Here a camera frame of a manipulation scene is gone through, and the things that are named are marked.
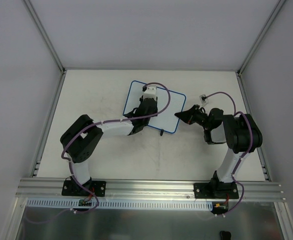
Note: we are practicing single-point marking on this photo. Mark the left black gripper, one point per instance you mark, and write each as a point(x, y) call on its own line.
point(141, 110)

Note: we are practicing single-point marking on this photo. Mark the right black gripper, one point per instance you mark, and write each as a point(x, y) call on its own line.
point(194, 116)

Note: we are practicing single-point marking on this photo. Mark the blue framed whiteboard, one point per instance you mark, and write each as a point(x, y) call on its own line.
point(166, 121)

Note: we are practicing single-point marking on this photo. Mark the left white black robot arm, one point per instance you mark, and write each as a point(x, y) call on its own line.
point(82, 137)

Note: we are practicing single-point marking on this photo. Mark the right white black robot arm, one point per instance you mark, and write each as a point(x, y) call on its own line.
point(241, 135)

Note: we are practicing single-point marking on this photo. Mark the black object at bottom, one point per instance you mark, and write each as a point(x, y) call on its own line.
point(225, 235)

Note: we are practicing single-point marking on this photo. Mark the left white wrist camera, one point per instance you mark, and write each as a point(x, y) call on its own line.
point(149, 92)

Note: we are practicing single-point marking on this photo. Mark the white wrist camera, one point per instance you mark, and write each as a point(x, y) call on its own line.
point(203, 100)
point(149, 92)

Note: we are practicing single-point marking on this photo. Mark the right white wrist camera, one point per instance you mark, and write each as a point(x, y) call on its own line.
point(203, 100)

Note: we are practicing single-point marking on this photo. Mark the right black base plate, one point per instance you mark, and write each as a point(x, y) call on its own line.
point(219, 191)

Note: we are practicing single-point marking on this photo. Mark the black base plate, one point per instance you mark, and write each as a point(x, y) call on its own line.
point(219, 191)
point(72, 189)

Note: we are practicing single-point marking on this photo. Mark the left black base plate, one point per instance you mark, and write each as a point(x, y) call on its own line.
point(72, 189)

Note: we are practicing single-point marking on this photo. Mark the right aluminium frame post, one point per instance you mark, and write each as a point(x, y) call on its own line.
point(261, 35)

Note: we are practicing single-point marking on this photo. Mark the aluminium frame post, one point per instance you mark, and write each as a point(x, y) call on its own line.
point(43, 33)
point(261, 35)

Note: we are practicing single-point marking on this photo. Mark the aluminium mounting rail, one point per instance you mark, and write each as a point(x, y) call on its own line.
point(172, 190)

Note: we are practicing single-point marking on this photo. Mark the white slotted cable duct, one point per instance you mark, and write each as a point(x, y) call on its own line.
point(121, 204)

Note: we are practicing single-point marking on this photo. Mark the left aluminium frame post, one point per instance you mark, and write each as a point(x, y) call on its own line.
point(43, 33)

